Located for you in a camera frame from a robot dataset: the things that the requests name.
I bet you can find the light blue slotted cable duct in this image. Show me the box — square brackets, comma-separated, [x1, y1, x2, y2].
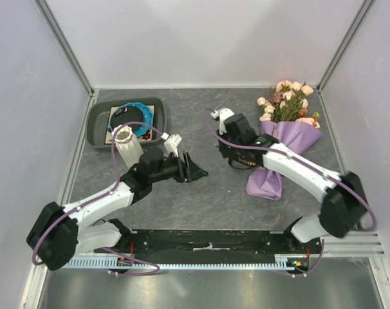
[63, 254, 299, 271]

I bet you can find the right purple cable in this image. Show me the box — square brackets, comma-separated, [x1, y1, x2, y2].
[203, 109, 378, 278]

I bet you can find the black printed ribbon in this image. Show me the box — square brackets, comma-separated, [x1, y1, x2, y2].
[228, 153, 259, 170]

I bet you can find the beige square board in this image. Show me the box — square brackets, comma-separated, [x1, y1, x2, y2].
[104, 104, 156, 145]

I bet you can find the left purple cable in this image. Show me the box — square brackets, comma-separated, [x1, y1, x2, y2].
[32, 121, 170, 277]

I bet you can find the left aluminium frame post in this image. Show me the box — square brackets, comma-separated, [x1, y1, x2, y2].
[34, 0, 95, 96]

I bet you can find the blue rimmed black bowl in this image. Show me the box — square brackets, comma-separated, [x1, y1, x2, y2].
[108, 102, 154, 133]

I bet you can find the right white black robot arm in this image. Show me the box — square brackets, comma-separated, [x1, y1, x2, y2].
[210, 108, 368, 254]

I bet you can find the purple pink wrapping paper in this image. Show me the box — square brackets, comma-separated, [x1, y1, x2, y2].
[245, 121, 322, 201]

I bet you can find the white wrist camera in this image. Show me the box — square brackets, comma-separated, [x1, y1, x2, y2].
[210, 108, 234, 135]
[161, 133, 182, 157]

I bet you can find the purple cable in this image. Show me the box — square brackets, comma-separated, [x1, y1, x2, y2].
[203, 109, 378, 278]
[32, 121, 170, 277]

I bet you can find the right aluminium frame post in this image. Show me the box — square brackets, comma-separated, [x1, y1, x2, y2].
[317, 0, 375, 93]

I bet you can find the dark green plastic tray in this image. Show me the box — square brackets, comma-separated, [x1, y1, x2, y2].
[86, 97, 166, 149]

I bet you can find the aluminium frame post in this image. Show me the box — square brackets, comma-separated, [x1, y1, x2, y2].
[34, 0, 95, 96]
[317, 0, 375, 93]

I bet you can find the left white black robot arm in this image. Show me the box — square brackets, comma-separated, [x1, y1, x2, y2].
[26, 148, 208, 270]

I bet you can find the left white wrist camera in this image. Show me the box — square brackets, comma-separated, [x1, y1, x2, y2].
[161, 133, 182, 157]

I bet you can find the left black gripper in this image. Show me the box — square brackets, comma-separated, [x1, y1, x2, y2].
[150, 151, 209, 183]

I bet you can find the white ribbed vase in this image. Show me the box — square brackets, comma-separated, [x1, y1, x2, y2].
[112, 126, 144, 168]

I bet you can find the pink artificial flower bunch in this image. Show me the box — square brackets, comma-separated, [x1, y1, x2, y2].
[257, 80, 320, 129]

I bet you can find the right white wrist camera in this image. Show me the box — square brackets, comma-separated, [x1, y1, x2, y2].
[210, 108, 234, 135]

